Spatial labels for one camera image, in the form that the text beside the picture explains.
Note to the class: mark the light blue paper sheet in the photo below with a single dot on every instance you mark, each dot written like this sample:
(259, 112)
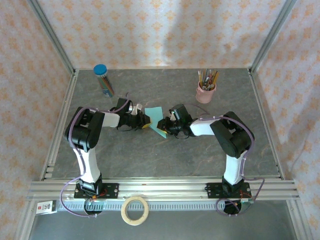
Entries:
(155, 115)

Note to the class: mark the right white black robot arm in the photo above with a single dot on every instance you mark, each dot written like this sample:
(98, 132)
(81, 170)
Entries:
(233, 167)

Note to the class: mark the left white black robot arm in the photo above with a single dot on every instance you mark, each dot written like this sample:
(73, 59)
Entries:
(88, 165)

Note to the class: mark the pink pencil cup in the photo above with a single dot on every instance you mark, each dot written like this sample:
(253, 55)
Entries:
(206, 96)

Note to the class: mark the pencil tube with blue lid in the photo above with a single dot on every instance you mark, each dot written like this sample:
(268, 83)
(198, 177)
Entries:
(105, 82)

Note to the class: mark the yellow wooden pencil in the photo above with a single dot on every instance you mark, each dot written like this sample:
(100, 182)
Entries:
(216, 77)

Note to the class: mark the masking tape roll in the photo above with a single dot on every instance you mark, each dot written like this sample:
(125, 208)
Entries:
(135, 222)

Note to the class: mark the white label tag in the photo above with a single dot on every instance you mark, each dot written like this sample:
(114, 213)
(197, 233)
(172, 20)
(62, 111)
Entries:
(45, 207)

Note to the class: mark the aluminium mounting rail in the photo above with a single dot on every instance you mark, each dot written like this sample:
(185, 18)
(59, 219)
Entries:
(162, 190)

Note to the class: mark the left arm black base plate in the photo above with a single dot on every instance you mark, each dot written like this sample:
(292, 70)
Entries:
(112, 191)

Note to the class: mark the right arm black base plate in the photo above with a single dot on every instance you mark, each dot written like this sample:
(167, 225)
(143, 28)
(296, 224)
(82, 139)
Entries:
(211, 191)

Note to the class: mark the aluminium side rail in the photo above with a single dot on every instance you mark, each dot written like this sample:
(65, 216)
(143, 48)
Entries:
(260, 100)
(54, 150)

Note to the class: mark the aluminium frame post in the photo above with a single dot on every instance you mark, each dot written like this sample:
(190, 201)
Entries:
(270, 37)
(53, 37)

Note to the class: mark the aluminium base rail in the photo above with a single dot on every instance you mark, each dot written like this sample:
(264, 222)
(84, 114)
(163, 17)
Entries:
(27, 225)
(300, 225)

